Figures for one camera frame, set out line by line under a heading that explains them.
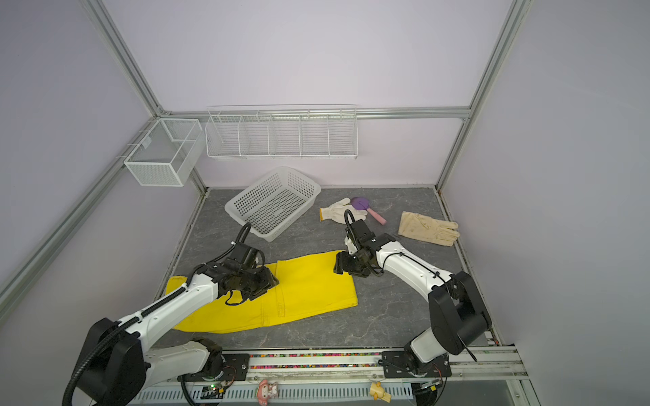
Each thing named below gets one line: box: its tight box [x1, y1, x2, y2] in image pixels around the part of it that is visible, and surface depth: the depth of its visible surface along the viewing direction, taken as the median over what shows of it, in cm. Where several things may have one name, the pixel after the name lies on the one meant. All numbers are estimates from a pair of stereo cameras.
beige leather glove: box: [397, 211, 461, 247], surface depth 107 cm
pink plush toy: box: [257, 378, 279, 406], surface depth 69 cm
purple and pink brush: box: [351, 196, 387, 226], surface depth 115 cm
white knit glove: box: [319, 197, 369, 225], surface depth 114 cm
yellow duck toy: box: [369, 381, 392, 404], surface depth 68 cm
